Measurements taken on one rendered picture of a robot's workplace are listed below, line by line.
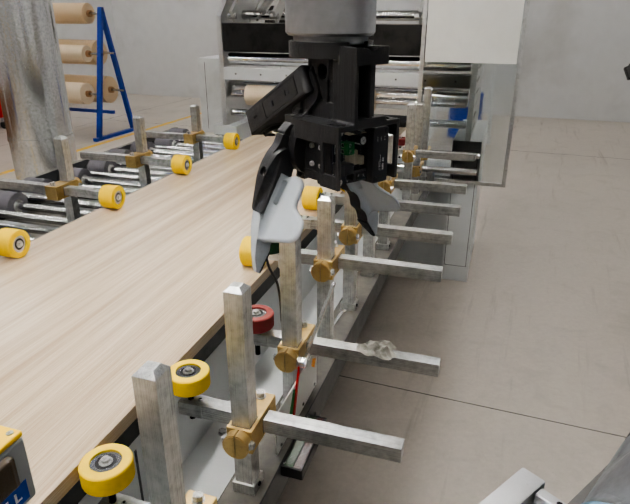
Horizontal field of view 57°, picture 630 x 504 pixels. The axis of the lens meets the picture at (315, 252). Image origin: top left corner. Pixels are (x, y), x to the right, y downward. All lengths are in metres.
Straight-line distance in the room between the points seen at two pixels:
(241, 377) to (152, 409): 0.28
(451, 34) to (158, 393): 2.80
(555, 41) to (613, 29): 0.75
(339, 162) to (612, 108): 9.30
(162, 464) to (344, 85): 0.55
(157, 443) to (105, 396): 0.34
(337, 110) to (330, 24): 0.07
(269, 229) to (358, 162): 0.10
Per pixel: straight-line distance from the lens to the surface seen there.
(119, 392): 1.13
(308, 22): 0.48
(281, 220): 0.50
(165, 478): 0.84
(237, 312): 0.95
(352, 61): 0.47
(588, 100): 9.68
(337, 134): 0.46
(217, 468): 1.36
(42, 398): 1.17
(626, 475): 0.46
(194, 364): 1.16
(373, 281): 1.94
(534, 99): 9.66
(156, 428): 0.79
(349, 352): 1.27
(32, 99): 4.90
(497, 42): 3.28
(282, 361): 1.25
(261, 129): 0.58
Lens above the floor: 1.54
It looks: 23 degrees down
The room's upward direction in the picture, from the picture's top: straight up
